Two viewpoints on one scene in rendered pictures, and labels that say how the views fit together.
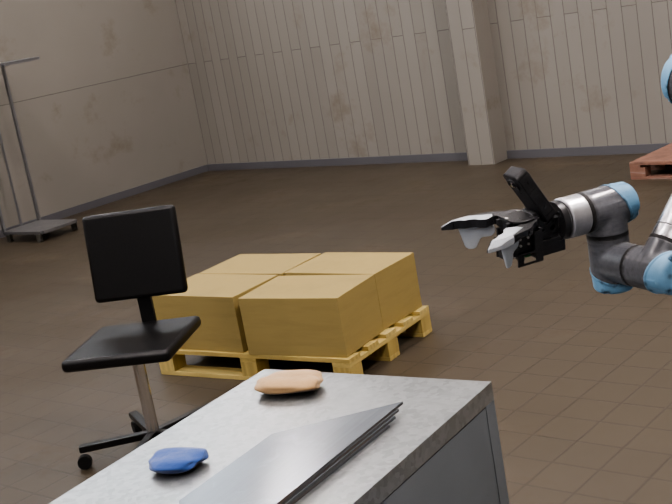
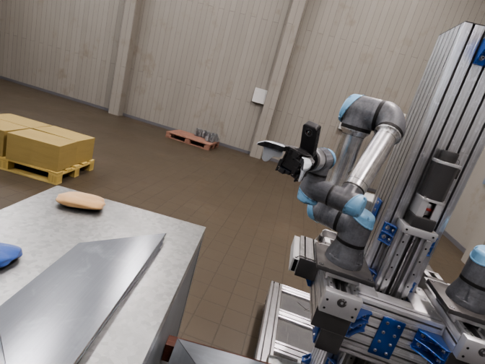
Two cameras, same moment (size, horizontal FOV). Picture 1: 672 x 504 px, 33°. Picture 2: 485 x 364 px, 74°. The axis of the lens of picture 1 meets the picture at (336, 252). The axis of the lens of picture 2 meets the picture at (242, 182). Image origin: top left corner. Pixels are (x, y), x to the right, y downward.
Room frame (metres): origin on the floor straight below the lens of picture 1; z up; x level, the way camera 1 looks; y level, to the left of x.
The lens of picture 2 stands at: (1.22, 0.32, 1.59)
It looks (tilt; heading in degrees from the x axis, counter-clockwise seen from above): 15 degrees down; 325
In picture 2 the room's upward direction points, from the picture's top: 16 degrees clockwise
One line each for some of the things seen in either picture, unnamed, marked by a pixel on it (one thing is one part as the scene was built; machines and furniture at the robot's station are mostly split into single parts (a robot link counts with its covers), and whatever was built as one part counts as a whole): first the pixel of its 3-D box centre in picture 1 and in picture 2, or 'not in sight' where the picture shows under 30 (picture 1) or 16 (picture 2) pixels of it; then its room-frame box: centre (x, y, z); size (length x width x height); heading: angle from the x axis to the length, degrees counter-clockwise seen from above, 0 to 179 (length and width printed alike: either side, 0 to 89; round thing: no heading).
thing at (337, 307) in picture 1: (288, 313); (29, 145); (5.92, 0.31, 0.23); 1.37 x 0.94 x 0.45; 48
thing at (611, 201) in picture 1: (604, 208); (320, 159); (1.98, -0.49, 1.43); 0.11 x 0.08 x 0.09; 112
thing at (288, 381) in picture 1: (289, 382); (81, 200); (2.38, 0.15, 1.07); 0.16 x 0.10 x 0.04; 62
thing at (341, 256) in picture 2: not in sight; (346, 250); (1.95, -0.79, 1.09); 0.15 x 0.15 x 0.10
